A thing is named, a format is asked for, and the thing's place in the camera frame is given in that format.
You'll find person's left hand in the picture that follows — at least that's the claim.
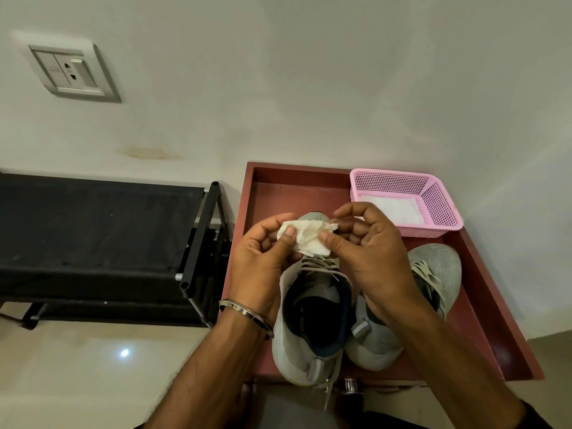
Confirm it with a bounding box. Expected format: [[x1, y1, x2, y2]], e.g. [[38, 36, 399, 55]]
[[228, 213, 304, 329]]

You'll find person's right hand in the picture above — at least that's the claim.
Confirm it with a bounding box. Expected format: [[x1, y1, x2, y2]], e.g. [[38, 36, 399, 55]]
[[317, 201, 432, 329]]

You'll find grey sneaker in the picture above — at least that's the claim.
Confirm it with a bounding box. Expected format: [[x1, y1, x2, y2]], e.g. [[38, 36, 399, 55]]
[[271, 212, 354, 412], [344, 243, 463, 372]]

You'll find white wipe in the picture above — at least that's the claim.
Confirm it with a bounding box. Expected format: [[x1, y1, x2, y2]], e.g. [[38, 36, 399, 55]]
[[276, 218, 339, 259]]

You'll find reddish-brown side table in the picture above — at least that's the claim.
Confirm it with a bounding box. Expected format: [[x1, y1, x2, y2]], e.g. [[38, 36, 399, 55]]
[[221, 161, 546, 389]]

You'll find black shoe rack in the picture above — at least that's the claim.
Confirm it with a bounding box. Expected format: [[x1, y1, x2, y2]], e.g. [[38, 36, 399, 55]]
[[0, 172, 233, 331]]

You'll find person's right forearm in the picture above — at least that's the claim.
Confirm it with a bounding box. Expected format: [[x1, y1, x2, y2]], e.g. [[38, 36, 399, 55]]
[[386, 303, 528, 429]]

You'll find person's left forearm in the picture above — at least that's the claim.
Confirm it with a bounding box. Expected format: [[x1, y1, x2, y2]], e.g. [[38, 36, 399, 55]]
[[142, 307, 271, 429]]

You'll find person's left foot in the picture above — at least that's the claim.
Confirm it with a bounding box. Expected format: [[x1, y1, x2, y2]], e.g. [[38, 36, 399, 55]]
[[234, 381, 256, 421]]

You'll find pink plastic basket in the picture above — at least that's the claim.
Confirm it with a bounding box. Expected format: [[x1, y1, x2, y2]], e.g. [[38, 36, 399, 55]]
[[349, 168, 464, 239]]

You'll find silver bracelet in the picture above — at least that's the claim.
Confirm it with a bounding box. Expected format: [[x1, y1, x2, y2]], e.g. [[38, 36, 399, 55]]
[[217, 299, 276, 341]]

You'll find white wall socket plate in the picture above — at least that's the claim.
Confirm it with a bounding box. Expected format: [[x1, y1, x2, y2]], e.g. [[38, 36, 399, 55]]
[[11, 30, 122, 104]]

